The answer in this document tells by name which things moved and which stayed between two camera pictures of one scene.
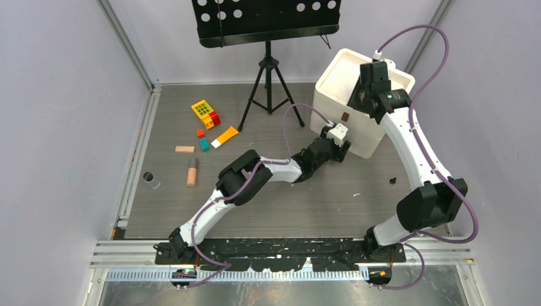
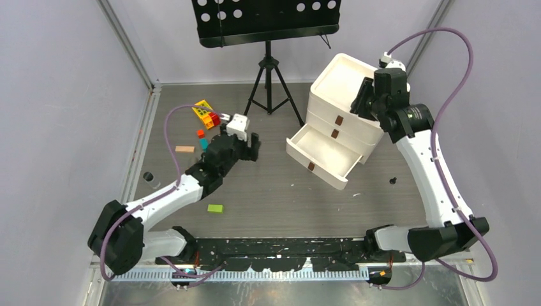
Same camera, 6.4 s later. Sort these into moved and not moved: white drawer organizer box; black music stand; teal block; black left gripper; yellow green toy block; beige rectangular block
Moved: black left gripper; white drawer organizer box
Not moved: black music stand; teal block; yellow green toy block; beige rectangular block
